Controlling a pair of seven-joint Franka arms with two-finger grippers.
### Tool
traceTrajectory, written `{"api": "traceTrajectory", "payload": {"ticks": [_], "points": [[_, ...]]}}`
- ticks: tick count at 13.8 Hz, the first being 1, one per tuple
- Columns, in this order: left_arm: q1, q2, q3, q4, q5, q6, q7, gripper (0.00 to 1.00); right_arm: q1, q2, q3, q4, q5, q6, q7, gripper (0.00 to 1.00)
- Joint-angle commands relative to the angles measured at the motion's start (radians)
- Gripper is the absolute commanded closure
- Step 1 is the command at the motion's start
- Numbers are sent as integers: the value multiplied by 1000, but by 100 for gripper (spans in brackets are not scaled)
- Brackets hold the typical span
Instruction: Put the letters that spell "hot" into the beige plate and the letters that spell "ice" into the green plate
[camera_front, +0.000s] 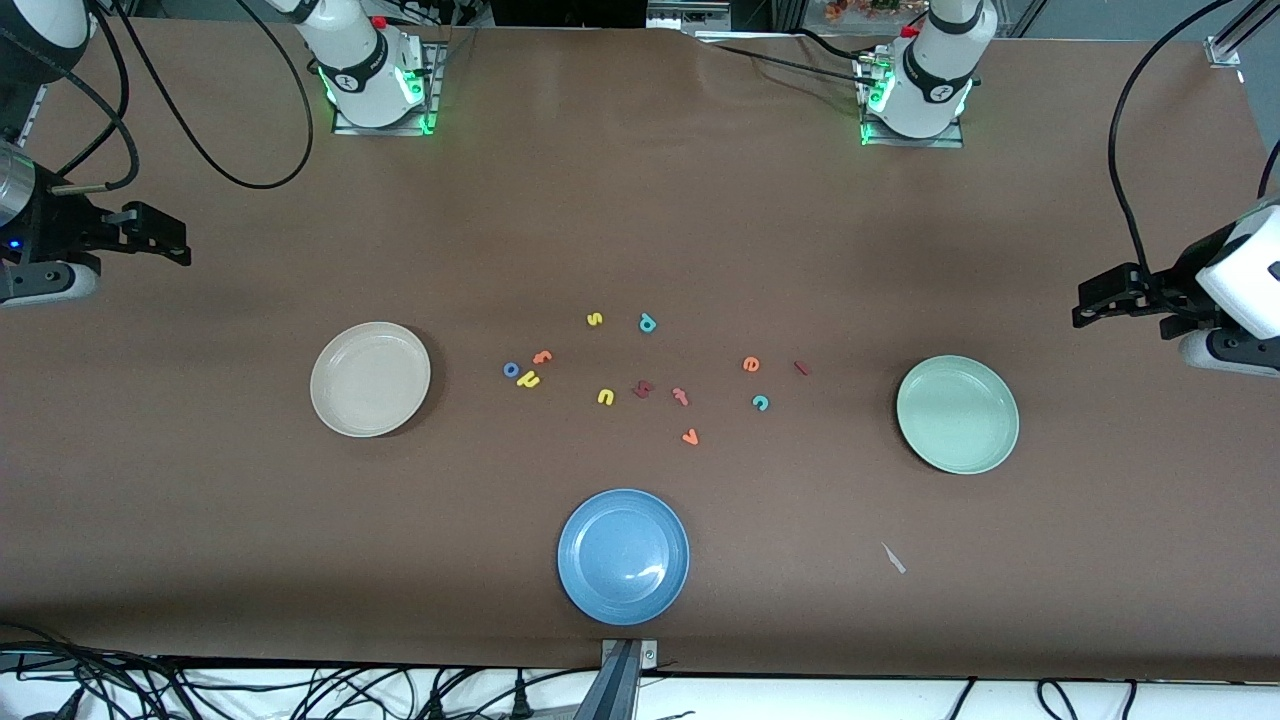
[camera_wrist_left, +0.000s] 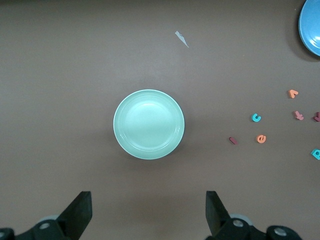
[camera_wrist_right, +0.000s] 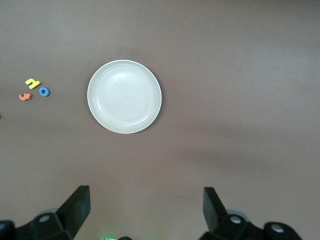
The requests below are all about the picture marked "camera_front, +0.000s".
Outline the green plate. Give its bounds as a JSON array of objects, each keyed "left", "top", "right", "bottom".
[{"left": 895, "top": 354, "right": 1021, "bottom": 476}]

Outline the beige brown plate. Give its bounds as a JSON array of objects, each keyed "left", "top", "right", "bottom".
[{"left": 309, "top": 321, "right": 432, "bottom": 439}]

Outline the brown table cover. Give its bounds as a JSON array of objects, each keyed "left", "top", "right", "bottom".
[{"left": 0, "top": 18, "right": 1280, "bottom": 683}]

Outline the orange dried flower bunch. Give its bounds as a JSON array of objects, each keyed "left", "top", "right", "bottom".
[{"left": 825, "top": 0, "right": 906, "bottom": 23}]

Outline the grey power strip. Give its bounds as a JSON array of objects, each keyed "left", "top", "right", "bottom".
[{"left": 648, "top": 0, "right": 733, "bottom": 31}]

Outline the blue plate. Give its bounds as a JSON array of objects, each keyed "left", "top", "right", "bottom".
[{"left": 556, "top": 488, "right": 691, "bottom": 627}]

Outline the aluminium frame profile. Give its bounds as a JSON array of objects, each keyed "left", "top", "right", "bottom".
[
  {"left": 1205, "top": 0, "right": 1280, "bottom": 67},
  {"left": 18, "top": 85, "right": 51, "bottom": 141}
]

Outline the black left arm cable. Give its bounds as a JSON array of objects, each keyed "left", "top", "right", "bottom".
[{"left": 1107, "top": 0, "right": 1280, "bottom": 276}]

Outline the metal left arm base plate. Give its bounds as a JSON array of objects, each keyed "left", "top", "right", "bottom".
[{"left": 855, "top": 50, "right": 966, "bottom": 149}]

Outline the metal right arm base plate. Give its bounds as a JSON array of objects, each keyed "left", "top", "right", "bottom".
[{"left": 332, "top": 42, "right": 443, "bottom": 136}]

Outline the thick black base cable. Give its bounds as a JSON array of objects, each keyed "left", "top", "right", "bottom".
[{"left": 795, "top": 28, "right": 881, "bottom": 61}]

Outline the thin black base cable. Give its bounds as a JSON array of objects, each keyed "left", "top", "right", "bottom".
[{"left": 698, "top": 38, "right": 869, "bottom": 85}]

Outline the black tangled cable bundle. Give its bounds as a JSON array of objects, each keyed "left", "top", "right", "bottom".
[{"left": 0, "top": 620, "right": 601, "bottom": 720}]

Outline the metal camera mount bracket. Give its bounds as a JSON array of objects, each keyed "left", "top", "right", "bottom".
[{"left": 573, "top": 638, "right": 661, "bottom": 720}]

